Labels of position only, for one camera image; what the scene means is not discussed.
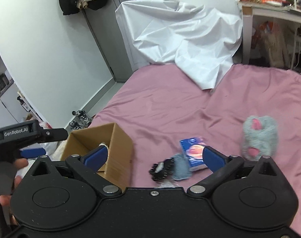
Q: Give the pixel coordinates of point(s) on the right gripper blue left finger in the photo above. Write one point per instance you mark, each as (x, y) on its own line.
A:
(96, 158)

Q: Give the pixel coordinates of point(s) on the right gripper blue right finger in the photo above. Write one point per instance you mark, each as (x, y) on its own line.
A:
(213, 159)

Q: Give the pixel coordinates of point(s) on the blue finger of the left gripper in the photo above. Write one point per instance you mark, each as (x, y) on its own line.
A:
(32, 152)

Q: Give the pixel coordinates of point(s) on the blue tissue pack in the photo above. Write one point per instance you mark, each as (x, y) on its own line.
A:
(192, 149)

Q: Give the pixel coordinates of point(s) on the blue denim fabric piece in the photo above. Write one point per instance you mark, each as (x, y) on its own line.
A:
(180, 170)

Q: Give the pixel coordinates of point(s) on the grey pink plush toy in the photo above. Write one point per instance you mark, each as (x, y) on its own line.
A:
(260, 137)

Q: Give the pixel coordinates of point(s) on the clear bag white beads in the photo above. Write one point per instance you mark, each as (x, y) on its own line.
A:
(166, 183)

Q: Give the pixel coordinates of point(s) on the black white plush piece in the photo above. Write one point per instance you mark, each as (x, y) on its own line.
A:
(161, 170)

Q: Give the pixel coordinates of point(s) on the person's left hand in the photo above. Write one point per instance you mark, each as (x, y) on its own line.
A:
(9, 180)

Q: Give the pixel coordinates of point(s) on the brown cardboard box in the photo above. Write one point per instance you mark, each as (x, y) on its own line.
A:
(118, 167)

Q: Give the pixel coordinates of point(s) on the pink bed sheet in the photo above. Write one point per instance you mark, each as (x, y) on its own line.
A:
(159, 106)

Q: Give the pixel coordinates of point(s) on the grey door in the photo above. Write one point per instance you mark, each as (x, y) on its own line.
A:
(105, 30)

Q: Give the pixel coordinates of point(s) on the white crumpled sheet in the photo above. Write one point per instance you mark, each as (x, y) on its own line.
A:
(200, 41)

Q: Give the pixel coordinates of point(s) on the white desk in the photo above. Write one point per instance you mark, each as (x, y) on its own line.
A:
(249, 10)

